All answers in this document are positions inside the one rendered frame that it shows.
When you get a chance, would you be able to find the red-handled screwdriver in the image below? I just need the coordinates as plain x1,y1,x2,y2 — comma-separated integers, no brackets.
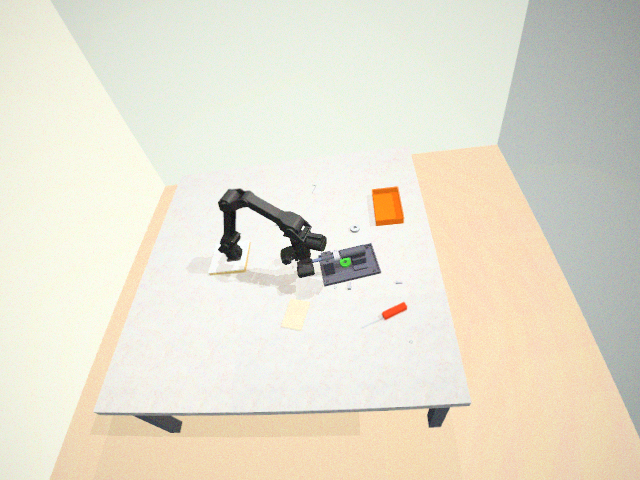
361,303,407,328

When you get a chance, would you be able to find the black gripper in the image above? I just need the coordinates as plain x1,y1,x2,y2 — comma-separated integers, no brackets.
292,247,315,278

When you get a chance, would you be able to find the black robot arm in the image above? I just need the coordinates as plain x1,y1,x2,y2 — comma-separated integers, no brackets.
218,188,327,265

